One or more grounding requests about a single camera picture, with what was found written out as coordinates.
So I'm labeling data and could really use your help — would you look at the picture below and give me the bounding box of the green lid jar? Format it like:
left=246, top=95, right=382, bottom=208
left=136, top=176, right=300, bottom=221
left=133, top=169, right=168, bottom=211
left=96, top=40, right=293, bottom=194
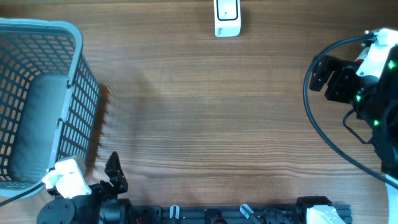
left=355, top=49, right=369, bottom=65

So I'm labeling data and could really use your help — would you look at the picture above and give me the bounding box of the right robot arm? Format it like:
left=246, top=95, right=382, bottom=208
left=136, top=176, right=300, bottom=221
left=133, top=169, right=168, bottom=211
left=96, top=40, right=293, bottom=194
left=303, top=46, right=397, bottom=223

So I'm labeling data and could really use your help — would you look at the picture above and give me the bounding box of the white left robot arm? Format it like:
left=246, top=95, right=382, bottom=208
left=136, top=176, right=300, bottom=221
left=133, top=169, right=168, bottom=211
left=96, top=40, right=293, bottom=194
left=37, top=151, right=139, bottom=224

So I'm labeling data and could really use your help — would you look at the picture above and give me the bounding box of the white barcode scanner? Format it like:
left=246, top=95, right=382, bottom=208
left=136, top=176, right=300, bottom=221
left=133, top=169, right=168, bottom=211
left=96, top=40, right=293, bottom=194
left=213, top=0, right=241, bottom=38

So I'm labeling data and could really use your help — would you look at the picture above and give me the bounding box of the grey plastic shopping basket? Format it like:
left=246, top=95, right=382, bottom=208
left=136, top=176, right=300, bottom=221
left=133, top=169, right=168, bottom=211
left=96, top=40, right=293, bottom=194
left=1, top=18, right=100, bottom=198

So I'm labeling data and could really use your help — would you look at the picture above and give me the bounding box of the left camera cable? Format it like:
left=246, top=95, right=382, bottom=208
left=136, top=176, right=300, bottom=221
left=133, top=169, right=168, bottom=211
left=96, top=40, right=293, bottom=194
left=0, top=182, right=47, bottom=208

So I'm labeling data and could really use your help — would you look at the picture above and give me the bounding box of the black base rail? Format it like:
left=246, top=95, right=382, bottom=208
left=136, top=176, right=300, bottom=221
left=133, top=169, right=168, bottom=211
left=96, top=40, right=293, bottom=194
left=128, top=203, right=324, bottom=224

